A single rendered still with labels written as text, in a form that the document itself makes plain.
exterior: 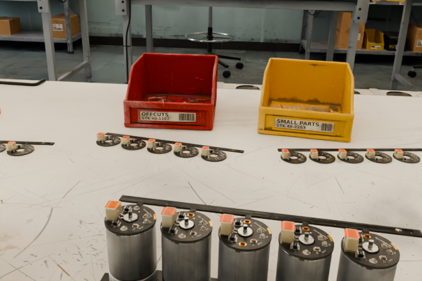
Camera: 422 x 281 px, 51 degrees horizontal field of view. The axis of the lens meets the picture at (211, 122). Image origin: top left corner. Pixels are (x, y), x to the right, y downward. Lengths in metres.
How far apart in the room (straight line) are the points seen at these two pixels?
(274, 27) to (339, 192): 4.26
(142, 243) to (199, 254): 0.03
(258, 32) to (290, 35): 0.33
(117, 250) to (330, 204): 0.20
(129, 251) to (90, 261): 0.08
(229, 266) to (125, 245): 0.05
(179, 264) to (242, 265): 0.03
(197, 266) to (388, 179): 0.25
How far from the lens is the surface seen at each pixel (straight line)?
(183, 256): 0.21
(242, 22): 4.60
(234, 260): 0.21
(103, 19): 4.83
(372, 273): 0.21
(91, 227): 0.33
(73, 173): 0.41
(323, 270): 0.21
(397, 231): 0.23
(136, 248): 0.22
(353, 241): 0.21
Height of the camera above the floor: 0.93
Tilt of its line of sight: 21 degrees down
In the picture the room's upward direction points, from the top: 1 degrees clockwise
